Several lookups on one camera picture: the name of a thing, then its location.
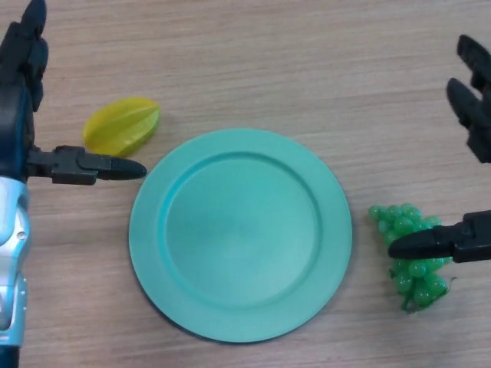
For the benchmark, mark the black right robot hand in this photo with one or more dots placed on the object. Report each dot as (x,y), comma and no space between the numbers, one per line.
(472,241)

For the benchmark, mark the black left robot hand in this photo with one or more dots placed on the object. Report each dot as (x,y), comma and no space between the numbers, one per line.
(15,115)

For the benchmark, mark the yellow starfruit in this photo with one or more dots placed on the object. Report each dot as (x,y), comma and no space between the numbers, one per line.
(120,126)

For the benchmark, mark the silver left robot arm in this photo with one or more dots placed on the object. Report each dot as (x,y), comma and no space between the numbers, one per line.
(11,230)

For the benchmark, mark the green round plate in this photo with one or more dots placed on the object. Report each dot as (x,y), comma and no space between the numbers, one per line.
(241,237)

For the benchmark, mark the green grape bunch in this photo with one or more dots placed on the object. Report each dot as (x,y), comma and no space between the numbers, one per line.
(416,281)

